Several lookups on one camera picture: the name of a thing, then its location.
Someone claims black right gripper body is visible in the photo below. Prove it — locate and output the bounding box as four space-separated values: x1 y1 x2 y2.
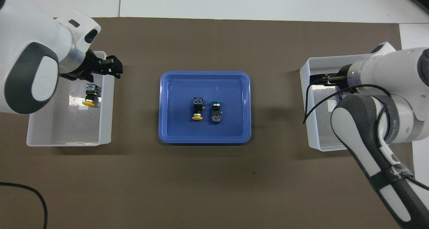
312 65 352 89

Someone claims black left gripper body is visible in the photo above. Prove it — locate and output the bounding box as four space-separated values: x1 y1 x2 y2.
60 51 114 80

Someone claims yellow push button switch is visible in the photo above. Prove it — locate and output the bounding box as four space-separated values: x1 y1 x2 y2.
192 97 205 120
82 83 100 107

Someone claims translucent white plastic box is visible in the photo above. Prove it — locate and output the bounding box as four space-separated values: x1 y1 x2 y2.
299 54 372 152
26 51 115 147

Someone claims blue plastic tray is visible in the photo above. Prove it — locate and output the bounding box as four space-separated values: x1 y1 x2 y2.
158 71 252 145

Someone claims brown paper table mat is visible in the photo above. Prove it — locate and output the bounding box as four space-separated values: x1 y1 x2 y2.
0 17 414 229

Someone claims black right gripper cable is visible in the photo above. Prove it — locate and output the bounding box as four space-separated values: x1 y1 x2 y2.
303 75 429 191

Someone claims thin black loose cable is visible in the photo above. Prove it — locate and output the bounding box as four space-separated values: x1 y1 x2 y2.
0 181 48 229

